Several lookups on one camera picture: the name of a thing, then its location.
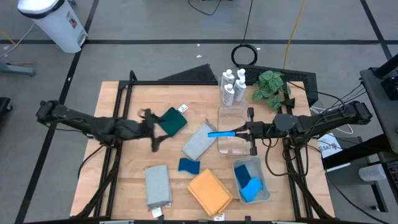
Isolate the white paper with writing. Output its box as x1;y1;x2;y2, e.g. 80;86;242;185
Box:
317;133;343;159

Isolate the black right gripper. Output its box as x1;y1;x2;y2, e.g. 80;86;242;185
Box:
234;106;276;157

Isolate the large clear plastic container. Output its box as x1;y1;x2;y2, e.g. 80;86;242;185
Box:
216;105;256;156

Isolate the translucent plastic cylinder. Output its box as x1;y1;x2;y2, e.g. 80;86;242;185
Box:
358;163;389;182

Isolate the black floor cable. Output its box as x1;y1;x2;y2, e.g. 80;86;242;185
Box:
187;0;223;16

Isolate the orange folded towel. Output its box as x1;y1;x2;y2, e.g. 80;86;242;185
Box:
187;169;234;222

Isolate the grey side desk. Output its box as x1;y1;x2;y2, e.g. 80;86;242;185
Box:
359;67;398;154

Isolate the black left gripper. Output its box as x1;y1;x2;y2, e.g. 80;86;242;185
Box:
133;107;172;154

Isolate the black triangular panel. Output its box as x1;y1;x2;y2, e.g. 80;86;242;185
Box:
157;63;218;83

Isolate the black monitor stand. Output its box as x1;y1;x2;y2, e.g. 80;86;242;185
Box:
372;53;398;101

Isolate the grey terry towel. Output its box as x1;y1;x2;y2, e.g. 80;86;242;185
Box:
144;164;174;219

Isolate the blue wavy-edged sponge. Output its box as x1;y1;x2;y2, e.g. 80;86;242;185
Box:
207;130;238;139
233;164;252;189
177;157;201;175
239;176;264;202

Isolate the yellow hanging cable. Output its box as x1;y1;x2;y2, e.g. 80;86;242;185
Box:
282;0;307;70

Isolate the green potted plant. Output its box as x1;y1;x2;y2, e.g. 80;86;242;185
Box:
251;70;292;111

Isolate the grey waffle-weave towel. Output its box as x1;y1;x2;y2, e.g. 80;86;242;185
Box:
182;123;218;161

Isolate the dark green folded towel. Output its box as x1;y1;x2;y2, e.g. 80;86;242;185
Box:
157;105;189;137

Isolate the black desk beam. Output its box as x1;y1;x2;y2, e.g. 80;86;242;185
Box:
323;133;398;170

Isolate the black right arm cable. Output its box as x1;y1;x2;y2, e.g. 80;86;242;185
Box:
263;136;309;177

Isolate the small clear plastic container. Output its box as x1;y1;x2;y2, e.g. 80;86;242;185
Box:
218;76;248;110

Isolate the white pedal trash can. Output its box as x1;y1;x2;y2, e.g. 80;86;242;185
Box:
17;0;89;54

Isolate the grey rolling stand base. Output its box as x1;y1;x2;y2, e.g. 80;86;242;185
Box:
0;60;37;77

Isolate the black coiled hanging cable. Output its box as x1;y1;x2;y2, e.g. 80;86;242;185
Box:
230;0;259;68

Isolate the grey plastic bin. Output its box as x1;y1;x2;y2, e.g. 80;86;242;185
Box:
232;156;271;205

